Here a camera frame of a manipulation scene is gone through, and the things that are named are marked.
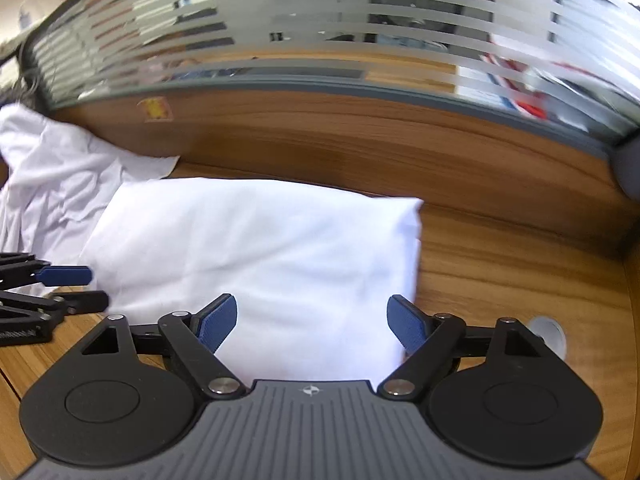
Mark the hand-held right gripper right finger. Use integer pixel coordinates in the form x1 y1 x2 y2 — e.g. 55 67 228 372
376 294 546 402

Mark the long wood and glass partition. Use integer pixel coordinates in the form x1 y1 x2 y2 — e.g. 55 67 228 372
20 0 640 261

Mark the white crumpled garment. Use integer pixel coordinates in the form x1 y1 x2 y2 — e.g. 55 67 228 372
0 102 181 301

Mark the round desk cable grommet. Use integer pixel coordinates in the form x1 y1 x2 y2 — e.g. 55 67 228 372
530 316 567 361

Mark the orange sticker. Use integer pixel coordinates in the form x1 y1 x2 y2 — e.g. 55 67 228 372
137 97 173 123

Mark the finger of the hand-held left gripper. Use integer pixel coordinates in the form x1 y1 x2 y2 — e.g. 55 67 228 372
0 252 94 292
0 290 110 347

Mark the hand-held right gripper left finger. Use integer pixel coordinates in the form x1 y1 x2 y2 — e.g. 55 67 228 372
80 293 247 401

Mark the white collared shirt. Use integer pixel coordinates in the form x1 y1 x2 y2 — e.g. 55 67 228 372
80 176 426 381

